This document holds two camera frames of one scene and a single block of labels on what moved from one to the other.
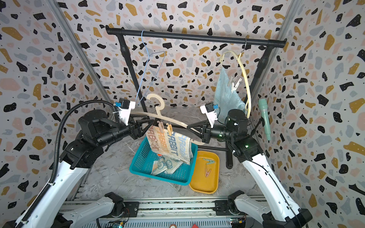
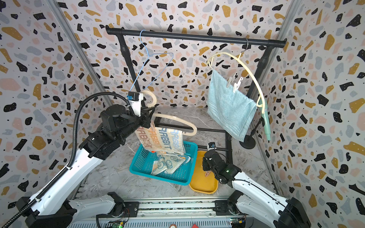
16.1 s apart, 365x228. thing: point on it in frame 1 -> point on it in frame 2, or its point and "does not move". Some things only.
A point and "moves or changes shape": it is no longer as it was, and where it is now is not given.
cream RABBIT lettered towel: x=175 y=146 moves or changes shape
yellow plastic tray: x=206 y=174 does not move
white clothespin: x=234 y=88 does not move
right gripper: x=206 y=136 -> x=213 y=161
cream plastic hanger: x=248 y=106 -> x=240 y=57
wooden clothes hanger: x=168 y=118 moves or changes shape
